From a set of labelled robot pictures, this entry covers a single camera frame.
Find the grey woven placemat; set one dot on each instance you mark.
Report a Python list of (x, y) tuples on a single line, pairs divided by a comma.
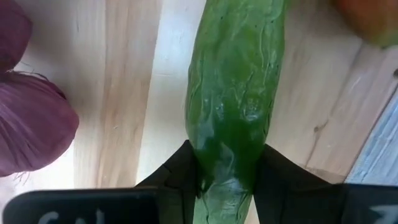
[(379, 149)]

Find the purple onion braid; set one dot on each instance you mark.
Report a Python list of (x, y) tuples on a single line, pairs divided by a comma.
[(31, 124)]

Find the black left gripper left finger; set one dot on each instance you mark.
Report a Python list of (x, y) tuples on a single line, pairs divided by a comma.
[(93, 205)]

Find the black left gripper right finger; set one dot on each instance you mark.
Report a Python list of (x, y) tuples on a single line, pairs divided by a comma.
[(311, 202)]

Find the green cucumber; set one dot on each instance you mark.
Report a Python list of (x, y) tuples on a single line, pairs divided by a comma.
[(236, 93)]

